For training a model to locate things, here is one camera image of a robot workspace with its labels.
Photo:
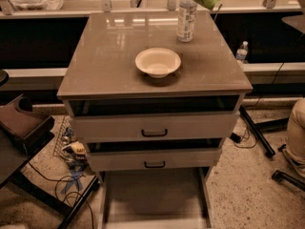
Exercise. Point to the black stand leg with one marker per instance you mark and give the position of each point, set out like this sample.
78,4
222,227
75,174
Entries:
270,152

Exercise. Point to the open bottom drawer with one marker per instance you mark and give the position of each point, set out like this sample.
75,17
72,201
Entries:
155,199

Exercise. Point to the person's tan trouser leg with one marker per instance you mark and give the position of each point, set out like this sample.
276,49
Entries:
296,132

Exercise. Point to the middle grey drawer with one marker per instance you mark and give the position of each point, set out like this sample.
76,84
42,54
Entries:
114,161

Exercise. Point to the grey drawer cabinet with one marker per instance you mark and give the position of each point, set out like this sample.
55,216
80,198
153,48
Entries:
102,79

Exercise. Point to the white paper bowl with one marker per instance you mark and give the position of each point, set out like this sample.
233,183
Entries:
157,62

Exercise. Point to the small water bottle on ledge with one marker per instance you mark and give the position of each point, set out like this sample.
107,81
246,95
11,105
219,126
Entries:
242,52

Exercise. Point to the dark brown chair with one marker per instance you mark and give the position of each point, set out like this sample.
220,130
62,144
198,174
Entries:
23,135

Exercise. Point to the grey drawer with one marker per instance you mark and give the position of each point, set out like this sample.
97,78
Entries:
114,161
142,127

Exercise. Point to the clear water bottle on cabinet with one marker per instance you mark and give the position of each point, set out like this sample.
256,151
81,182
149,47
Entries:
187,11

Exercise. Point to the black chair base leg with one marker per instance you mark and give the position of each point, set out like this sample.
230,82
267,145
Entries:
279,176

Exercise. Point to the upper grey drawer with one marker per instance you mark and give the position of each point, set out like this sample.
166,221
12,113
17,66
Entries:
142,127

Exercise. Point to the wire basket with clutter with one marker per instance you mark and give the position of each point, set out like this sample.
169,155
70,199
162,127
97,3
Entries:
67,146

